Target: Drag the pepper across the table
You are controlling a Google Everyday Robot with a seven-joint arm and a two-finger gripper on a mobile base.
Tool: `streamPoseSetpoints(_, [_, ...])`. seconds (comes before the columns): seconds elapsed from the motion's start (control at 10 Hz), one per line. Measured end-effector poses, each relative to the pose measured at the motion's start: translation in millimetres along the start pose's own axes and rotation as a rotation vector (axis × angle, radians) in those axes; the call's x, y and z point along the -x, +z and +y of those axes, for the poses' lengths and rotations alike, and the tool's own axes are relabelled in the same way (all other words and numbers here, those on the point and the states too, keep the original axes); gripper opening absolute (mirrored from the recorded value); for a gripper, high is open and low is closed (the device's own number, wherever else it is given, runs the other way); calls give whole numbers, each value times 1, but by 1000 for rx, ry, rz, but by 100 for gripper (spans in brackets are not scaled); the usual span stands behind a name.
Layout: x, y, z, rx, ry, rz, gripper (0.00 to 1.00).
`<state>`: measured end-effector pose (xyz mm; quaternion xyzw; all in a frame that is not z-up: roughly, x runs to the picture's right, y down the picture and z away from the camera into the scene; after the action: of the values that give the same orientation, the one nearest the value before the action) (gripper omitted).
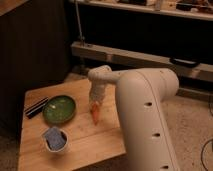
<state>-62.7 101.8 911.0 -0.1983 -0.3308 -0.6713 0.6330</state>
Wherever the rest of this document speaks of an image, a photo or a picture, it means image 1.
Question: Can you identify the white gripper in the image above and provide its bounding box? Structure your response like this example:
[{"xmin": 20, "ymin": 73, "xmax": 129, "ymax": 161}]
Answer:
[{"xmin": 89, "ymin": 82, "xmax": 106, "ymax": 106}]

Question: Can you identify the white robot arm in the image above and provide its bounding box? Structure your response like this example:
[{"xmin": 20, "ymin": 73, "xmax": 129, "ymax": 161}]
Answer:
[{"xmin": 88, "ymin": 65, "xmax": 180, "ymax": 171}]

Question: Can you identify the green round plate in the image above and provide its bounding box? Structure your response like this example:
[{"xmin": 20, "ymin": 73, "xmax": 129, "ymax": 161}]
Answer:
[{"xmin": 42, "ymin": 95, "xmax": 76, "ymax": 124}]

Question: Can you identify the metal vertical pole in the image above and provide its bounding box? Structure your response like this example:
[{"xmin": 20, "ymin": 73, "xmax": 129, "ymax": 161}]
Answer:
[{"xmin": 74, "ymin": 0, "xmax": 85, "ymax": 46}]

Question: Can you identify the black rectangular bar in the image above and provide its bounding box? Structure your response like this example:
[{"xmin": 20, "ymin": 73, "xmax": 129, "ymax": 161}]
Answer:
[{"xmin": 24, "ymin": 97, "xmax": 49, "ymax": 118}]

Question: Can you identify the white cup with blue sponge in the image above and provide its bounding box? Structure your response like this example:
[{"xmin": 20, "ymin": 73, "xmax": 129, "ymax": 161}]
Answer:
[{"xmin": 42, "ymin": 126, "xmax": 68, "ymax": 154}]

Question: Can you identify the grey metal shelf beam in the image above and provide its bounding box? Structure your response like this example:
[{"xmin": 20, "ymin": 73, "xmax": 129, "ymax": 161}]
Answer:
[{"xmin": 71, "ymin": 41, "xmax": 213, "ymax": 82}]

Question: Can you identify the upper shelf with items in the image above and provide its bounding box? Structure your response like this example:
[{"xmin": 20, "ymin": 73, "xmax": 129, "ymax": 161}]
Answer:
[{"xmin": 69, "ymin": 0, "xmax": 213, "ymax": 21}]

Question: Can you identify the black handle on beam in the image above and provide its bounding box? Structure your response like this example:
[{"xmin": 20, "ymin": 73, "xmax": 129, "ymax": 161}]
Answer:
[{"xmin": 169, "ymin": 58, "xmax": 200, "ymax": 68}]

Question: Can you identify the black cable on floor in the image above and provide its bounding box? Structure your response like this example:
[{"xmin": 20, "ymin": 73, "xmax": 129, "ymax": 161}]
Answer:
[{"xmin": 200, "ymin": 96, "xmax": 213, "ymax": 171}]

